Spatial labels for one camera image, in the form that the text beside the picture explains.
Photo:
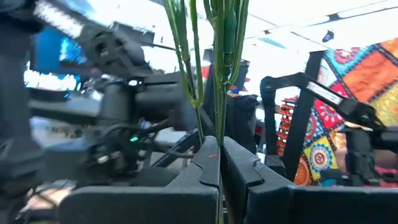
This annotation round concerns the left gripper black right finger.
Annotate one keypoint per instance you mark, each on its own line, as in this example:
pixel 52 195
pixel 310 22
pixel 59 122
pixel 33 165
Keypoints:
pixel 311 205

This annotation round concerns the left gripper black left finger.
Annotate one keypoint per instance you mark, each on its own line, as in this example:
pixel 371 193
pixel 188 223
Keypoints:
pixel 140 205

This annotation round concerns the pink artificial flower bunch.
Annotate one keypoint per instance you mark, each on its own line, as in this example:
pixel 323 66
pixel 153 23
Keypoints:
pixel 221 93

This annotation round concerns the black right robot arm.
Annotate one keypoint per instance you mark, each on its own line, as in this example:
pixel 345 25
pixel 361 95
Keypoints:
pixel 109 49

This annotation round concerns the colourful patterned tapestry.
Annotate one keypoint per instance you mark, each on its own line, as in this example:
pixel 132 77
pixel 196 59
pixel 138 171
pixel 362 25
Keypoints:
pixel 363 74

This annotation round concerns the blue lit screen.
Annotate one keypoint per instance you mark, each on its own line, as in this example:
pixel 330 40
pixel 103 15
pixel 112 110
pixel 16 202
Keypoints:
pixel 46 49

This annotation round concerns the dark ceiling camera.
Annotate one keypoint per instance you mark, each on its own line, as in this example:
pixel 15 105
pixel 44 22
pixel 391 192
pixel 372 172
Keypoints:
pixel 328 36

